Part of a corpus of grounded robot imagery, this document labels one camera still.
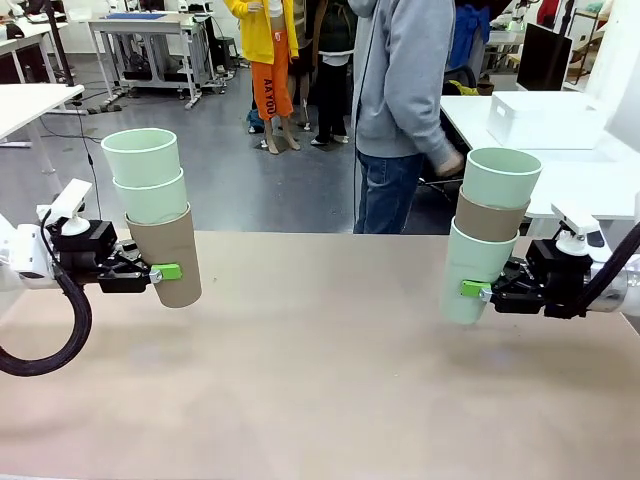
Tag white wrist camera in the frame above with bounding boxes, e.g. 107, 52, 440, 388
551, 202, 606, 256
37, 178, 94, 236

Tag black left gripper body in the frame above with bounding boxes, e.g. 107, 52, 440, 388
52, 219, 120, 286

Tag blue jacket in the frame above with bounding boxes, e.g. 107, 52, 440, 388
452, 2, 494, 71

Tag black monitor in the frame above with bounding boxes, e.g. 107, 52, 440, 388
516, 22, 574, 92

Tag black stand pole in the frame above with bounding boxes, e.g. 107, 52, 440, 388
47, 0, 76, 86

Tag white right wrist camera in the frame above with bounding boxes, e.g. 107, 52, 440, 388
551, 202, 606, 256

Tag mannequin in black coat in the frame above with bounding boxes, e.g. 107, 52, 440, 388
299, 0, 359, 147

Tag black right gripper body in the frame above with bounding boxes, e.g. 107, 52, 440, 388
529, 240, 591, 319

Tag black stool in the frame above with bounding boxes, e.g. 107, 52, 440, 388
215, 35, 240, 71

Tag mannequin yellow jacket orange pants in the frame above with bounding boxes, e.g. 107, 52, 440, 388
222, 0, 301, 156

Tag thin black hanging cable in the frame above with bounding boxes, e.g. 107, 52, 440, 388
72, 99, 104, 226

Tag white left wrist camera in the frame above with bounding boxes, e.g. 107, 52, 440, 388
37, 178, 94, 236

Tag person's right forearm grey sleeve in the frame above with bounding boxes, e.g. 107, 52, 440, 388
394, 107, 451, 174

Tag white storage basket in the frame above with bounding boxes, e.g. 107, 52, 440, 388
485, 92, 609, 150

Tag person in grey hoodie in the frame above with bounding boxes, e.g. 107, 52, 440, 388
347, 0, 474, 236

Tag grey frame workbench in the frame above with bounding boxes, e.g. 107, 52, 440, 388
87, 12, 216, 110

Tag person's right hand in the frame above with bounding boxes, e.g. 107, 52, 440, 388
433, 149, 465, 177

